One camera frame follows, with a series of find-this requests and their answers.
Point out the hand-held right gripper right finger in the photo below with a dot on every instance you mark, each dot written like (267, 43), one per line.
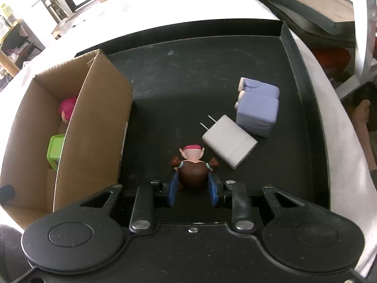
(213, 190)

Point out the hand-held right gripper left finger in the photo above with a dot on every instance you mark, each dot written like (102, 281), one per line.
(173, 188)

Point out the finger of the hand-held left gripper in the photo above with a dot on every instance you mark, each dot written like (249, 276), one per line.
(6, 194)

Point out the brown-haired doll figure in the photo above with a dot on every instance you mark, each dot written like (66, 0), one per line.
(193, 171)

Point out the white plug charger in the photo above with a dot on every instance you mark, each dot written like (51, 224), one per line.
(229, 141)

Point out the green toy cube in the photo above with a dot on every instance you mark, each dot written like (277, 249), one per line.
(55, 151)

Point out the brown cardboard box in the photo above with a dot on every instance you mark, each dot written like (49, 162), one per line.
(94, 123)

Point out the pink toy figure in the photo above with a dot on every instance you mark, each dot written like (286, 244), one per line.
(67, 109)

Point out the black tray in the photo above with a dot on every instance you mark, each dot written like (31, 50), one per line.
(191, 79)

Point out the round table with yellow leg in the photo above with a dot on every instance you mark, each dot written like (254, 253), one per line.
(13, 47)

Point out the person's foot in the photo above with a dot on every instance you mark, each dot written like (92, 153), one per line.
(363, 123)

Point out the black desk with white frame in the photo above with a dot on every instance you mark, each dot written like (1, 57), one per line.
(368, 35)

